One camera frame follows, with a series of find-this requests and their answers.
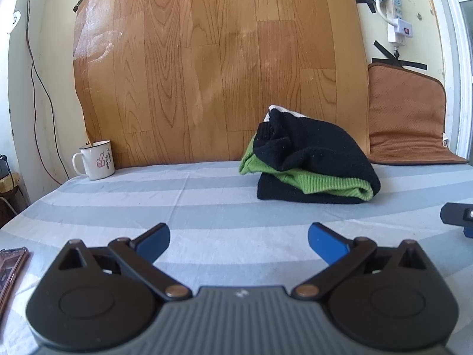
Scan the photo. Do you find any thin wall cable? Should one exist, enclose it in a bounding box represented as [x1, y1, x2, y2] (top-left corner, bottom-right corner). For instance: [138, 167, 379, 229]
[25, 0, 71, 186]

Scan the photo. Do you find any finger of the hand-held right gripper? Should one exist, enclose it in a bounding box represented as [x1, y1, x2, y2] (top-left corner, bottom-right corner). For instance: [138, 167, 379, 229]
[440, 203, 473, 238]

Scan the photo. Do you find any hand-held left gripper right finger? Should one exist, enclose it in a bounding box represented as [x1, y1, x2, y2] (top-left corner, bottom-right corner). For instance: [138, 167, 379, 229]
[292, 222, 431, 301]

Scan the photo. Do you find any wooden stool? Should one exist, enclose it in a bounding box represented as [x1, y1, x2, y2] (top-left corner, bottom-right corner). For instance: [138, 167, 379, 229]
[0, 172, 28, 226]

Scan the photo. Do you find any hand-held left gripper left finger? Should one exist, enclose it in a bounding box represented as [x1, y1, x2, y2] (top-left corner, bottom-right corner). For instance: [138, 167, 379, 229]
[55, 223, 193, 301]

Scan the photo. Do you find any brown seat cushion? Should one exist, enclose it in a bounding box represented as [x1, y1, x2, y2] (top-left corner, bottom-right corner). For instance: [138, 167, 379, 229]
[367, 63, 470, 166]

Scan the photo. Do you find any wood-pattern wall board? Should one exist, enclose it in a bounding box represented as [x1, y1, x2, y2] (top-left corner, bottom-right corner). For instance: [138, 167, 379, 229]
[72, 0, 372, 169]

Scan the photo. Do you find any white window frame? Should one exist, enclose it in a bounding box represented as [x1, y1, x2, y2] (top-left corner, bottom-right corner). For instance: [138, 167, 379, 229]
[425, 0, 473, 164]

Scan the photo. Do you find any white power strip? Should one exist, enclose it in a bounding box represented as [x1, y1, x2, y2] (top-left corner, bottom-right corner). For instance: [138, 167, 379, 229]
[386, 0, 415, 47]

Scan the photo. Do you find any blue white striped bed sheet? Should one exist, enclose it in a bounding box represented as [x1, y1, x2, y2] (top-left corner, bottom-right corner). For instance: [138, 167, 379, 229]
[0, 159, 473, 355]

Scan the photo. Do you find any white enamel mug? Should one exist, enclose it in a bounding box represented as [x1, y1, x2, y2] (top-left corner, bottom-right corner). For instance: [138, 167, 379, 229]
[72, 141, 116, 181]

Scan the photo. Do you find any navy green striped knit sweater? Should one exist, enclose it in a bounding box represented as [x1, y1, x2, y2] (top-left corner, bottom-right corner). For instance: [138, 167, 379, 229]
[238, 105, 382, 205]

